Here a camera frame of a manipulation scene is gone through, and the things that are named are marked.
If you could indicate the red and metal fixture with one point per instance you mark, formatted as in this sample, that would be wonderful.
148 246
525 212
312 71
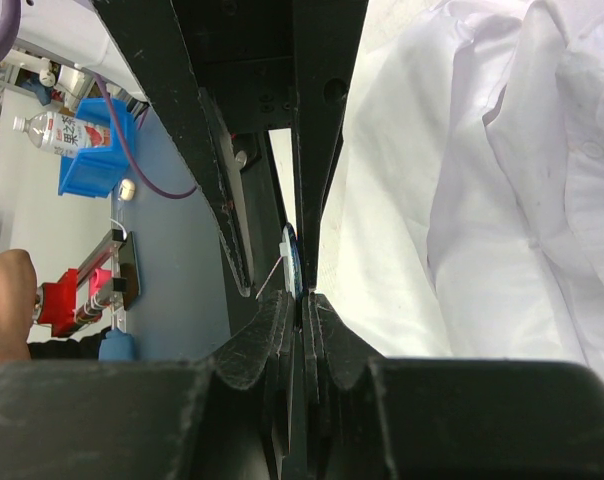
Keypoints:
108 279

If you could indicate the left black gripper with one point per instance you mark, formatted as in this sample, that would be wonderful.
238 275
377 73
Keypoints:
242 54

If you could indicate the clear plastic drink bottle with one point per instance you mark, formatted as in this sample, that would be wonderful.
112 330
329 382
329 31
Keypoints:
61 134

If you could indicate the blue plastic storage bin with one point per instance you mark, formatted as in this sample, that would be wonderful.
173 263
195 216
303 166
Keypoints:
96 170

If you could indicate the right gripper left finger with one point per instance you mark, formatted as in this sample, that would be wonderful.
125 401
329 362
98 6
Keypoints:
216 418

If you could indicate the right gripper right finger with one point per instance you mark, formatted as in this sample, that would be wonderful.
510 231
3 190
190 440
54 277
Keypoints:
372 417

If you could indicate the small white earbud case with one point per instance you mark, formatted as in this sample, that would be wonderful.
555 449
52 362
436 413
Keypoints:
126 190

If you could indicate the blue rounded object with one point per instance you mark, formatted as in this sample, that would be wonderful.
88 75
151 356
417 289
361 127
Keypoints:
116 346

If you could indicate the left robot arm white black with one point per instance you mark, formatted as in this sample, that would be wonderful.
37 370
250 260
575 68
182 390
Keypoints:
71 32

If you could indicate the bystander bare hand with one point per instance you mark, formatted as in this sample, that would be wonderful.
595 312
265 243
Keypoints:
18 286

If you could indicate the white garment shirt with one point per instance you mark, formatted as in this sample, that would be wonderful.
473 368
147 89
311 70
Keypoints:
470 195

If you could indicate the blue round brooch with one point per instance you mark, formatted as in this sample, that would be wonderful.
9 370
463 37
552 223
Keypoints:
291 261

